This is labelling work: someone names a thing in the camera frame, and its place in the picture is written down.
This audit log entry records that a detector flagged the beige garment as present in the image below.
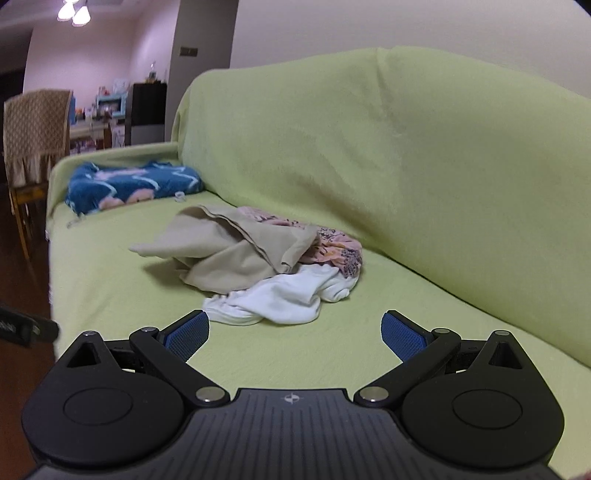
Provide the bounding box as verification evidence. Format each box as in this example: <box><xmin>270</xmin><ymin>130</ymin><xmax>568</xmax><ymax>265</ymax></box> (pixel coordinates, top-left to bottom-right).
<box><xmin>129</xmin><ymin>205</ymin><xmax>318</xmax><ymax>294</ymax></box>

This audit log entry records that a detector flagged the wooden chair with beige cover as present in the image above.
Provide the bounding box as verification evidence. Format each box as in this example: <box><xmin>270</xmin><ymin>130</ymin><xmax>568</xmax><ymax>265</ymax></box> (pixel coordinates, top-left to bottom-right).
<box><xmin>3</xmin><ymin>89</ymin><xmax>73</xmax><ymax>259</ymax></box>

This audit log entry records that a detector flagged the pink floral garment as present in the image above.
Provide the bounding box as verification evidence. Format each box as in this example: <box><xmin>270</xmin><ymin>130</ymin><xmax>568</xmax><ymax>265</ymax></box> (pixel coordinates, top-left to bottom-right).
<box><xmin>238</xmin><ymin>206</ymin><xmax>363</xmax><ymax>278</ymax></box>

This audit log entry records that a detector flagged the white garment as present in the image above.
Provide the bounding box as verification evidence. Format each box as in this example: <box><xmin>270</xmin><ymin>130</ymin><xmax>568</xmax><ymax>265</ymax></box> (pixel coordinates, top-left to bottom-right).
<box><xmin>202</xmin><ymin>264</ymin><xmax>360</xmax><ymax>326</ymax></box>

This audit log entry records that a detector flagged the cluttered background table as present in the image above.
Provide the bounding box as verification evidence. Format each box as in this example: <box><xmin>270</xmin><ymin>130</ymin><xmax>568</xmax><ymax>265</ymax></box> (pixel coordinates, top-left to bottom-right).
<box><xmin>69</xmin><ymin>79</ymin><xmax>129</xmax><ymax>155</ymax></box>

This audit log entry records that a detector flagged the black cabinet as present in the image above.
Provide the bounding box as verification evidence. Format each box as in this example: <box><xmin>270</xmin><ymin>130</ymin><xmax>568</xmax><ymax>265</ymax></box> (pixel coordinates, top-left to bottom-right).
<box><xmin>124</xmin><ymin>82</ymin><xmax>167</xmax><ymax>146</ymax></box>

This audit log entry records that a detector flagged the ceiling lamp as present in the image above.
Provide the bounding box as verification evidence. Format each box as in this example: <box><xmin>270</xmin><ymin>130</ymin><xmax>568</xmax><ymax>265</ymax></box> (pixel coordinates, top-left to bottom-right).
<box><xmin>56</xmin><ymin>0</ymin><xmax>91</xmax><ymax>27</ymax></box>

